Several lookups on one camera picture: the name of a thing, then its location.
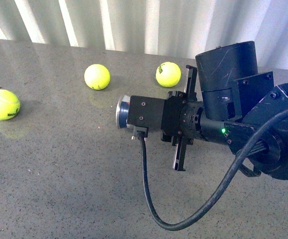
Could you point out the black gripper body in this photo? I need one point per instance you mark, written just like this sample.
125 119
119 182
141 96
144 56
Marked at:
180 116

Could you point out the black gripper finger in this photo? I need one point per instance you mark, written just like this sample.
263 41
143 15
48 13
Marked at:
179 155
191 78

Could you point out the clear Wilson tennis can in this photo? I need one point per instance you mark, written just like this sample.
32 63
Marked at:
122 111

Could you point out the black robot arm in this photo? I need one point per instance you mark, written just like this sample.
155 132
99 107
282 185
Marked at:
225 101

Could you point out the tennis ball with Wilson print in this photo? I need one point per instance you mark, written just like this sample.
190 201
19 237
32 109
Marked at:
168 74

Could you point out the tennis ball in middle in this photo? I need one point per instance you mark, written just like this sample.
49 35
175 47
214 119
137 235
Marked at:
97 77

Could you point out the tennis ball near left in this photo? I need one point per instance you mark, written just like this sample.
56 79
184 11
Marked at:
9 104

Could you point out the white pleated curtain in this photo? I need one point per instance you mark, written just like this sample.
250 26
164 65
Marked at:
181 28

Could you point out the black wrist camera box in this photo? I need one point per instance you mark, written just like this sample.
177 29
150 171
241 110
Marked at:
145 113

